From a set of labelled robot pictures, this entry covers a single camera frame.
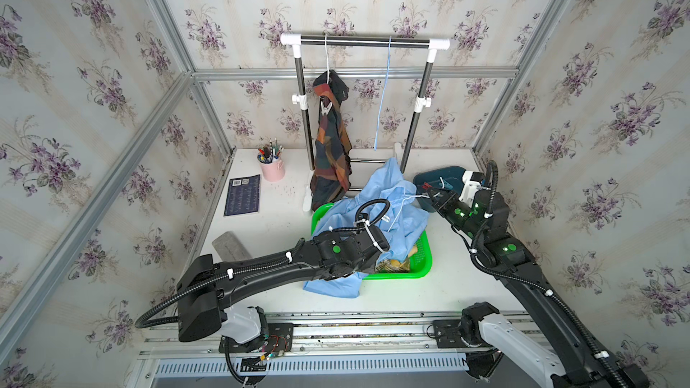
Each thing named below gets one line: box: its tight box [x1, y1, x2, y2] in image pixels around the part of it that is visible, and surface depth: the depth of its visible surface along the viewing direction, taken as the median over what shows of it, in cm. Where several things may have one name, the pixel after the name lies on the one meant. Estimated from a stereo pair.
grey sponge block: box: [211, 230, 253, 263], surface depth 90 cm
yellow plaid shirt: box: [374, 245, 419, 274], surface depth 85 cm
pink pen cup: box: [256, 155, 285, 183], surface depth 109 cm
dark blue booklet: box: [223, 174, 260, 217], surface depth 106 cm
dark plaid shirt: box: [309, 70, 353, 211], surface depth 86 cm
